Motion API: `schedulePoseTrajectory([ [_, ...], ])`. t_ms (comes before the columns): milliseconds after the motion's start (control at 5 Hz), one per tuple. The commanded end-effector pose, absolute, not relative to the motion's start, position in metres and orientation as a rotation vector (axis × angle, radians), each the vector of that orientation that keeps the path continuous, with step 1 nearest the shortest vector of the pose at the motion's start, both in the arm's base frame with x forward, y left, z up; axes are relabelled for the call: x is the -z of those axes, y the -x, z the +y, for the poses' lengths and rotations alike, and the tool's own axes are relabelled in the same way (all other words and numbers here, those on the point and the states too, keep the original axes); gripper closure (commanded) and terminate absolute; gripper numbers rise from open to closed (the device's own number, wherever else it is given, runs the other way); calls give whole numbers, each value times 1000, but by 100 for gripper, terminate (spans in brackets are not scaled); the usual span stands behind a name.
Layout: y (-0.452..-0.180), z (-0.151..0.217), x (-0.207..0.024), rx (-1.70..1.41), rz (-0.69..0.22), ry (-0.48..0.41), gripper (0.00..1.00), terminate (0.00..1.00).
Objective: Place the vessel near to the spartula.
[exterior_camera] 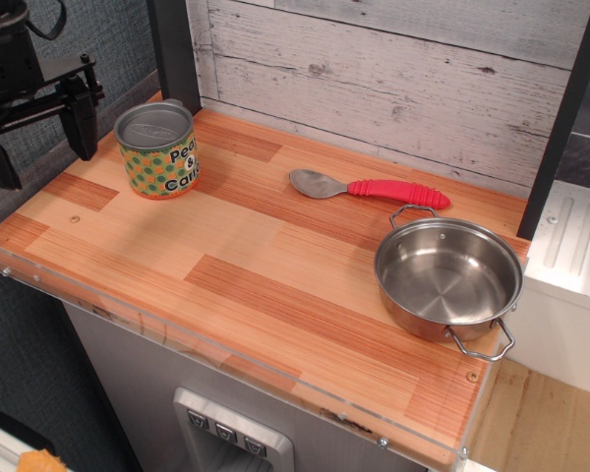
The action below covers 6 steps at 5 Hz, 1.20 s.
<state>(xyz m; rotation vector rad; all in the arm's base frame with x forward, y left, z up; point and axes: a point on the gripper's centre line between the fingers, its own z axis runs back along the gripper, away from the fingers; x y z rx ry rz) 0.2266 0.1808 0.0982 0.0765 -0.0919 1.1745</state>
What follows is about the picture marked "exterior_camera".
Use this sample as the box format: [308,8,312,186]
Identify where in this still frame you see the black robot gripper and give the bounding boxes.
[0,1,103,190]

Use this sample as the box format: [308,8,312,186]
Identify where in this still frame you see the stainless steel pot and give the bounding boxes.
[374,207,524,362]

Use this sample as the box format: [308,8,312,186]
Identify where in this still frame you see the peas and carrots can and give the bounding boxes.
[114,98,201,200]

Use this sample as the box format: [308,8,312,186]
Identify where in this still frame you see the clear acrylic edge guard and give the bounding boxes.
[0,231,477,470]

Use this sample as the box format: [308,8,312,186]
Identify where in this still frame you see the orange object at corner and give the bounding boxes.
[16,449,68,472]

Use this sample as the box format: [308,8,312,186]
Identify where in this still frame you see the grey dispenser panel with buttons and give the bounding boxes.
[173,387,295,471]

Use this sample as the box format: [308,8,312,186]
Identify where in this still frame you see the white sink drainboard unit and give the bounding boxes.
[506,181,590,392]

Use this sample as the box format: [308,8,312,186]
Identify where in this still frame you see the dark grey vertical post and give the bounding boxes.
[147,0,202,115]

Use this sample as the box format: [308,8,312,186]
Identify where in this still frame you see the red handled metal spoon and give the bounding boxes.
[289,169,451,209]

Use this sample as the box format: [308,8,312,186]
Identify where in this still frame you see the dark grey right post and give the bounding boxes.
[517,17,590,241]

